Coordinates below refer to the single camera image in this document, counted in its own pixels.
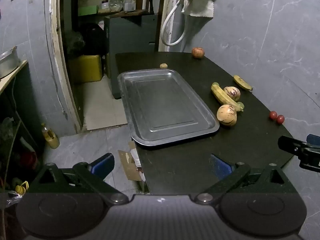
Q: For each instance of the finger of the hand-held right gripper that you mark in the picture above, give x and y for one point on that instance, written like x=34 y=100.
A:
x=313 y=139
x=290 y=143

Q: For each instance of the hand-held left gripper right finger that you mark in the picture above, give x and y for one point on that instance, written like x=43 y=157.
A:
x=221 y=168

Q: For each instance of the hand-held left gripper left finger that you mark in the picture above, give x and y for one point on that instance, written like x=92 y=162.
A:
x=102 y=166

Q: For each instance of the red cherry tomato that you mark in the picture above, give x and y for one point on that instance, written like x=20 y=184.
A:
x=280 y=119
x=273 y=115

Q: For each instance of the striped pepino melon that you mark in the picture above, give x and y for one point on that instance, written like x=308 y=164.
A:
x=226 y=116
x=233 y=92

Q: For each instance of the green grape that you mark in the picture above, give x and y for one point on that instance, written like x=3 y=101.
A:
x=216 y=83
x=241 y=104

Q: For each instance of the large yellow banana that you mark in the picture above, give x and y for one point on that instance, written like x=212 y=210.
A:
x=222 y=96

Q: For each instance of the small yellow banana piece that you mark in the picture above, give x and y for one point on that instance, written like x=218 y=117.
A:
x=242 y=82

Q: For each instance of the metal tray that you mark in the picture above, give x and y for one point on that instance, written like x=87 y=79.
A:
x=162 y=105

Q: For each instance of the small brown longan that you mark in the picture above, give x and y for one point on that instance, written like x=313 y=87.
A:
x=163 y=65

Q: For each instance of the cardboard piece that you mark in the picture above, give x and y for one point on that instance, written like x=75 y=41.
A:
x=127 y=163

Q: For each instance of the yellow oil bottle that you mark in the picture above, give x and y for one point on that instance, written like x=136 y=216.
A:
x=50 y=136

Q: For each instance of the red container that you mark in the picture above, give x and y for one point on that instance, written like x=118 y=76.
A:
x=28 y=158

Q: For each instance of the yellow plastic container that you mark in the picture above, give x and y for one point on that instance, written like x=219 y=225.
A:
x=86 y=67

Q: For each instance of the red apple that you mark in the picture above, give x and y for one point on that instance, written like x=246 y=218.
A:
x=198 y=52

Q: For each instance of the wooden counter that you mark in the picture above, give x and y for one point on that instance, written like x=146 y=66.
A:
x=12 y=78

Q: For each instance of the black bag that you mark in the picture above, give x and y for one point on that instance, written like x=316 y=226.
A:
x=92 y=37

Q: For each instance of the dark cabinet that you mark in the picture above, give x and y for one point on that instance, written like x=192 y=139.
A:
x=130 y=37

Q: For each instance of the metal pot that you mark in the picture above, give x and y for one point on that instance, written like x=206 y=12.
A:
x=7 y=62

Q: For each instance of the wooden board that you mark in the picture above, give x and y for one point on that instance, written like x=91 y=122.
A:
x=125 y=13

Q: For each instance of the green box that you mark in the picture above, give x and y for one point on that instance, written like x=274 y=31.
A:
x=87 y=10

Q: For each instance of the small dark-lidded jar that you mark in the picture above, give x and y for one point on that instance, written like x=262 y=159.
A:
x=105 y=5

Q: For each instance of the white plastic container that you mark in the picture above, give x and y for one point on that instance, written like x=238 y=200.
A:
x=129 y=5

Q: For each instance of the glass jar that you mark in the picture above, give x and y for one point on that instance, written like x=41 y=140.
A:
x=116 y=2

